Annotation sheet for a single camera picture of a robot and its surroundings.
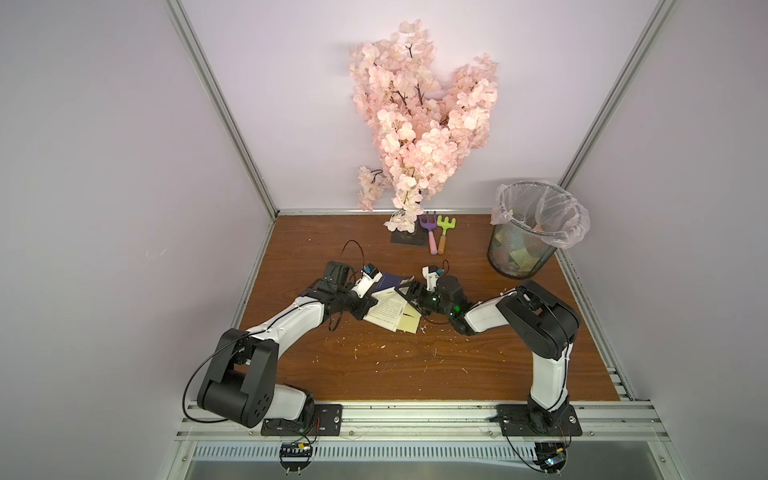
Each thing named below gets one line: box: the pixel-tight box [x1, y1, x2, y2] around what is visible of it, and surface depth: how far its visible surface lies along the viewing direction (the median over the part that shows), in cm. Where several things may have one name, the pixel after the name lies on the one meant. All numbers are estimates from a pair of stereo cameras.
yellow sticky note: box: [396, 302, 422, 334], surface depth 91 cm
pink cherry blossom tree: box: [348, 19, 498, 233], surface depth 74 cm
